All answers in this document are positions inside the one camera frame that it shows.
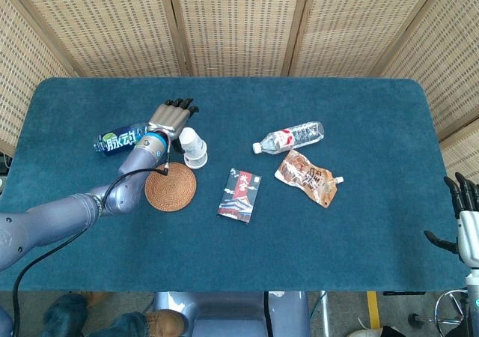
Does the left black bronze robot hand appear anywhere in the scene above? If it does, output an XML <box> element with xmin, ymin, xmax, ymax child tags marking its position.
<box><xmin>147</xmin><ymin>97</ymin><xmax>200</xmax><ymax>154</ymax></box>

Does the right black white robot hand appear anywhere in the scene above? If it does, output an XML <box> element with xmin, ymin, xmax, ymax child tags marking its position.
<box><xmin>424</xmin><ymin>171</ymin><xmax>479</xmax><ymax>267</ymax></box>

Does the white paper cup blue flower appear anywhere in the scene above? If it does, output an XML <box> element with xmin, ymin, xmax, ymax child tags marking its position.
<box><xmin>183</xmin><ymin>150</ymin><xmax>209</xmax><ymax>170</ymax></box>
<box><xmin>178</xmin><ymin>127</ymin><xmax>207</xmax><ymax>157</ymax></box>

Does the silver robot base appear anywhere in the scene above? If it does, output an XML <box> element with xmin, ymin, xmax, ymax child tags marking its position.
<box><xmin>153</xmin><ymin>291</ymin><xmax>311</xmax><ymax>337</ymax></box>

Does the blue sports drink bottle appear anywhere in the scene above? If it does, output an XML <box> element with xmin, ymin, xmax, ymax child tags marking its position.
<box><xmin>92</xmin><ymin>122</ymin><xmax>149</xmax><ymax>159</ymax></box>

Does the round woven rattan coaster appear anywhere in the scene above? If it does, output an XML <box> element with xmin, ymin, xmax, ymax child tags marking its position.
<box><xmin>144</xmin><ymin>163</ymin><xmax>198</xmax><ymax>213</ymax></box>

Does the dark palace print card box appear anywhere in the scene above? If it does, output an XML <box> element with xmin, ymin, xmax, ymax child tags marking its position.
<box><xmin>216</xmin><ymin>167</ymin><xmax>263</xmax><ymax>224</ymax></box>

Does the clear water bottle red label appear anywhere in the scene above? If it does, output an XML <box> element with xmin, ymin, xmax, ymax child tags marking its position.
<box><xmin>251</xmin><ymin>121</ymin><xmax>325</xmax><ymax>155</ymax></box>

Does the brown spouted snack pouch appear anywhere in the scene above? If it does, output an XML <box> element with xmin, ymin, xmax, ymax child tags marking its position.
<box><xmin>274</xmin><ymin>149</ymin><xmax>345</xmax><ymax>209</ymax></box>

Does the blue velvet tablecloth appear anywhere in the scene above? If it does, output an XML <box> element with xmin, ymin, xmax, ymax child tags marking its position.
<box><xmin>0</xmin><ymin>76</ymin><xmax>471</xmax><ymax>293</ymax></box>

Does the brown shoe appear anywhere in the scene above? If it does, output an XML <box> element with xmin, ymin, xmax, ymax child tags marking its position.
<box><xmin>144</xmin><ymin>309</ymin><xmax>186</xmax><ymax>337</ymax></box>

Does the blue furry slipper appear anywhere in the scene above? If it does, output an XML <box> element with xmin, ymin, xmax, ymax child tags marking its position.
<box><xmin>40</xmin><ymin>294</ymin><xmax>91</xmax><ymax>337</ymax></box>

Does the chrome stool frame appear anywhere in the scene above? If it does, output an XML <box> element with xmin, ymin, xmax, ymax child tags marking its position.
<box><xmin>409</xmin><ymin>288</ymin><xmax>472</xmax><ymax>330</ymax></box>

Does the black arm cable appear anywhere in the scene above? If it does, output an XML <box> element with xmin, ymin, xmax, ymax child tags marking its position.
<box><xmin>12</xmin><ymin>163</ymin><xmax>171</xmax><ymax>337</ymax></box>

